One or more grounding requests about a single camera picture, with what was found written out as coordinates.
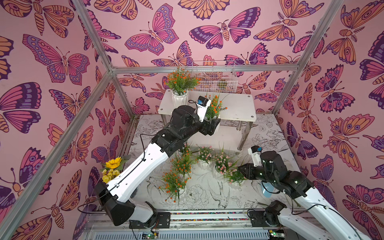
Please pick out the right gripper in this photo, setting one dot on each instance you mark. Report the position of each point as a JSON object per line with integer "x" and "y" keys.
{"x": 245, "y": 170}

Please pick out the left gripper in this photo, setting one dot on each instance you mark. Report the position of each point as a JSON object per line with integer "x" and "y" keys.
{"x": 210, "y": 128}

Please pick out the orange potted plant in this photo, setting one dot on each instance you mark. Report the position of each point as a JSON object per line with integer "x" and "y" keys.
{"x": 180, "y": 82}
{"x": 173, "y": 186}
{"x": 215, "y": 108}
{"x": 182, "y": 165}

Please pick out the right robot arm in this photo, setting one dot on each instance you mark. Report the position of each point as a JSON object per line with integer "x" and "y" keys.
{"x": 318, "y": 221}

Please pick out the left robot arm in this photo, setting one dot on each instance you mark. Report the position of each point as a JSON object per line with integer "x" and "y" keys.
{"x": 115, "y": 196}

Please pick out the pink potted plant far right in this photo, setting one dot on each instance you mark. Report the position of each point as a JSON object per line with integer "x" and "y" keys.
{"x": 234, "y": 177}

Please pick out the pink potted plant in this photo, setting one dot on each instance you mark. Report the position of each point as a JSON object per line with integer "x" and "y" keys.
{"x": 224, "y": 164}
{"x": 205, "y": 156}
{"x": 185, "y": 150}
{"x": 234, "y": 177}

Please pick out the pink potted plant centre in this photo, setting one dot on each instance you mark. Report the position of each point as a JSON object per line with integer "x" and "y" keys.
{"x": 205, "y": 156}

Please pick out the pink potted plant back left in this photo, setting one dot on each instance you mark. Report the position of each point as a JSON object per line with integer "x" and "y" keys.
{"x": 185, "y": 150}

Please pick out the white two-tier rack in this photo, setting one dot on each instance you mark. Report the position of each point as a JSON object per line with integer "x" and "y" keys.
{"x": 241, "y": 109}

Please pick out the light blue garden trowel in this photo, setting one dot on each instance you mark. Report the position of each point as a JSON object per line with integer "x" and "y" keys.
{"x": 268, "y": 189}

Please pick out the sunflower bouquet in vase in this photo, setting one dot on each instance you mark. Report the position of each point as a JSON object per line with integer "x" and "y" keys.
{"x": 112, "y": 169}

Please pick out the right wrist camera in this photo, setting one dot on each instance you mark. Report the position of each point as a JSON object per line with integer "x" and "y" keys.
{"x": 255, "y": 153}

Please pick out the white wire basket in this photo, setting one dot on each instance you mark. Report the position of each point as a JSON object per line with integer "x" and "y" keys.
{"x": 215, "y": 77}

